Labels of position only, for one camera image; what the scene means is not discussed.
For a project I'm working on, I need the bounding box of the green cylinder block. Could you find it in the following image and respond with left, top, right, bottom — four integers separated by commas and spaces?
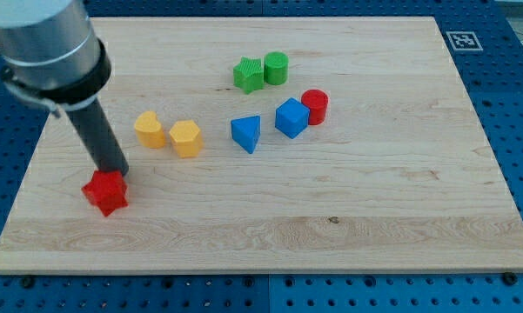
264, 51, 289, 85

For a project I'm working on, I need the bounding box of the yellow heart block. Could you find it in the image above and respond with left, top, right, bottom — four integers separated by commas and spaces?
134, 110, 166, 149

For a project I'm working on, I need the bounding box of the red star block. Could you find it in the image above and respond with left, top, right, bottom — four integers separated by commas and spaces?
81, 170, 129, 217

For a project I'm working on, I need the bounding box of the blue cube block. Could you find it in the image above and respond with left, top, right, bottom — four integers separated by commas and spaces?
275, 98, 310, 139

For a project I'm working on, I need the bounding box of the wooden board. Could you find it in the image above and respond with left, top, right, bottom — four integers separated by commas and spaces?
0, 17, 523, 275

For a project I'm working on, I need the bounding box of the green star block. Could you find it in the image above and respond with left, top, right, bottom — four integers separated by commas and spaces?
233, 57, 265, 94

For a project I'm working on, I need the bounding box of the red cylinder block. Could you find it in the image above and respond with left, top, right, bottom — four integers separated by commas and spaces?
301, 89, 329, 125

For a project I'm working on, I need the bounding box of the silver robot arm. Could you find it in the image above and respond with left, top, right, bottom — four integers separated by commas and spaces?
0, 0, 111, 114

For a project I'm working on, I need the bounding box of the blue triangle block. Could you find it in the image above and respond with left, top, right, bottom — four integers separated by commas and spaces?
231, 116, 261, 154

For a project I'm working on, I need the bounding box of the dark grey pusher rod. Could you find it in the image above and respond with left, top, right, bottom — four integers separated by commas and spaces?
67, 99, 129, 176

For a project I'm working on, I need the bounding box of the white fiducial marker tag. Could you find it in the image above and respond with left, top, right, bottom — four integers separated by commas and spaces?
446, 31, 483, 51

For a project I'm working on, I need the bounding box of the yellow hexagon block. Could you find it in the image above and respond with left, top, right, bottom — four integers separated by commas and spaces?
169, 120, 204, 158

